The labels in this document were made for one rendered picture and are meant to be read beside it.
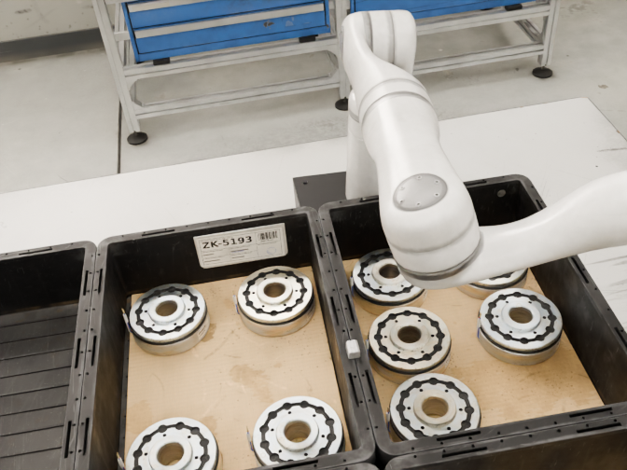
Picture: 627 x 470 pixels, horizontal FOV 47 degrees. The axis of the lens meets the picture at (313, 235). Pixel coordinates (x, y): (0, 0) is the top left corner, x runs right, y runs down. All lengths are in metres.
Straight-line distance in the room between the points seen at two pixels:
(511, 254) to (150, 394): 0.48
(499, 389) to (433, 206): 0.31
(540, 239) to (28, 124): 2.71
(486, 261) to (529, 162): 0.75
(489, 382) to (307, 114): 2.13
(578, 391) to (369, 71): 0.47
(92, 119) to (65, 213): 1.69
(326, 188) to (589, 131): 0.59
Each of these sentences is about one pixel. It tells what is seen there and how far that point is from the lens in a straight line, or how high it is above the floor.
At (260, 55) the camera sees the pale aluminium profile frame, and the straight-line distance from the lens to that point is 2.78.
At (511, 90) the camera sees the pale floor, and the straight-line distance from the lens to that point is 3.07.
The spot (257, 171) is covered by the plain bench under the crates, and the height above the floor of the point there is 0.70.
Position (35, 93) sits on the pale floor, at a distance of 3.45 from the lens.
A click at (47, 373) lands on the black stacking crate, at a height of 0.83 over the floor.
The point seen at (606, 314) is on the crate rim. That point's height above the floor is 0.93.
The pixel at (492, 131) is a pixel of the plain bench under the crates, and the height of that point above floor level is 0.70.
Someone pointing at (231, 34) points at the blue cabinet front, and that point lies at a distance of 2.75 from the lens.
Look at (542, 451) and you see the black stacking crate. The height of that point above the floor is 0.91.
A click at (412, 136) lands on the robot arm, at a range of 0.80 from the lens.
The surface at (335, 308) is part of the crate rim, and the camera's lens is 0.87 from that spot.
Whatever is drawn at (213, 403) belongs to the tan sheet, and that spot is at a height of 0.83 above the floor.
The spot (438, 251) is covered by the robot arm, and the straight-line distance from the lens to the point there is 0.71.
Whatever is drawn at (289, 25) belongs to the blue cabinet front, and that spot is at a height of 0.37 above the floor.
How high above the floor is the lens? 1.57
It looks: 42 degrees down
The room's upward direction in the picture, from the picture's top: 6 degrees counter-clockwise
